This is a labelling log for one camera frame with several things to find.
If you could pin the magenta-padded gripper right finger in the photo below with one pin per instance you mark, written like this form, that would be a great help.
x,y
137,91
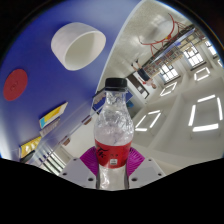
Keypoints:
x,y
146,171

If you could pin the ceiling lights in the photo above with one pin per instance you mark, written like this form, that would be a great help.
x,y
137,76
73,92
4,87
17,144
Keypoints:
x,y
205,127

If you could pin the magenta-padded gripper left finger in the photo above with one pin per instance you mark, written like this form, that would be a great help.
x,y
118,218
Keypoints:
x,y
76,171

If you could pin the clear red-labelled drink bottle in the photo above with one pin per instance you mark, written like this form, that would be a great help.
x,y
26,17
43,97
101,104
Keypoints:
x,y
113,143

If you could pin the white cup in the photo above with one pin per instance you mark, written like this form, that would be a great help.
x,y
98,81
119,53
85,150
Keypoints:
x,y
65,40

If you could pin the dark brown door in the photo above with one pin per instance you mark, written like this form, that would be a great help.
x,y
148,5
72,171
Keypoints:
x,y
138,86

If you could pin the red-legged table tennis table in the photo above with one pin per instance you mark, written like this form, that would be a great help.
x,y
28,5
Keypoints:
x,y
173,40

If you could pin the grey booklet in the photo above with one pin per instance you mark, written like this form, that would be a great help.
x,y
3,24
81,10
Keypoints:
x,y
50,127

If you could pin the flat round red coaster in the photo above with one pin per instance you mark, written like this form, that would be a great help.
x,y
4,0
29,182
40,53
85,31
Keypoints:
x,y
15,84

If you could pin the colourful thin book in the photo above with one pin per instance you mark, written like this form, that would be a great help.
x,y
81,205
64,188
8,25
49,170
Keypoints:
x,y
53,115

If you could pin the shelf unit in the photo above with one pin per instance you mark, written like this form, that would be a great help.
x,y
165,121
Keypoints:
x,y
173,55

